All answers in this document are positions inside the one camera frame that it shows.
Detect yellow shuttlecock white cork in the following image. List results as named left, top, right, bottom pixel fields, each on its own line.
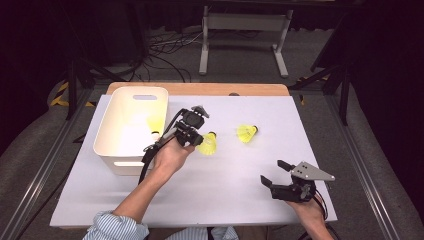
left=146, top=114, right=166, bottom=136

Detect white table board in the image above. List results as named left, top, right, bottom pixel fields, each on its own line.
left=49, top=94, right=338, bottom=228

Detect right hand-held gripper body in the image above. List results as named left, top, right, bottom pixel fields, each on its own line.
left=269, top=161, right=336, bottom=204

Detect person's right hand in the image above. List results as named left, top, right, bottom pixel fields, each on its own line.
left=286, top=194, right=329, bottom=234

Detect white plastic basket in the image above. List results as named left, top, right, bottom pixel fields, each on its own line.
left=92, top=85, right=173, bottom=177

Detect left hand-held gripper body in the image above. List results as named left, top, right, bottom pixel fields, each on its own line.
left=174, top=104, right=211, bottom=135

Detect yellow shuttlecock black cork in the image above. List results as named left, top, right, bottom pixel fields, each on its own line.
left=236, top=123, right=260, bottom=144

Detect white metal stand frame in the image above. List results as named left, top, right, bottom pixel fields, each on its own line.
left=198, top=4, right=294, bottom=79

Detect yellow shuttlecock black-banded cork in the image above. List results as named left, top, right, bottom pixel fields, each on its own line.
left=196, top=131, right=218, bottom=157

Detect wooden table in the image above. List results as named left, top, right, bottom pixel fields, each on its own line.
left=105, top=81, right=290, bottom=98

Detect striped shirt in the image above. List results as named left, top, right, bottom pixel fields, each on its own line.
left=83, top=209, right=240, bottom=240

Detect right hand-held gripper cable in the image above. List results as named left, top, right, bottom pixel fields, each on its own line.
left=298, top=188, right=338, bottom=240

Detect aluminium frame rail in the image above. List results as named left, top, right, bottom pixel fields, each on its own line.
left=0, top=88, right=99, bottom=240
left=324, top=94, right=401, bottom=240

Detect black tripod stand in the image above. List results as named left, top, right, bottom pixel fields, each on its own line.
left=288, top=63, right=351, bottom=127
left=64, top=56, right=128, bottom=121

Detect black floor cables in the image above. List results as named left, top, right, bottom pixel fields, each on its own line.
left=133, top=29, right=204, bottom=84

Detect person's left hand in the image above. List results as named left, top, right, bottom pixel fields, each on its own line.
left=151, top=136, right=196, bottom=179

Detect yellow black floor tape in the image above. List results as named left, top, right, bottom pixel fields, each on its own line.
left=49, top=81, right=97, bottom=108

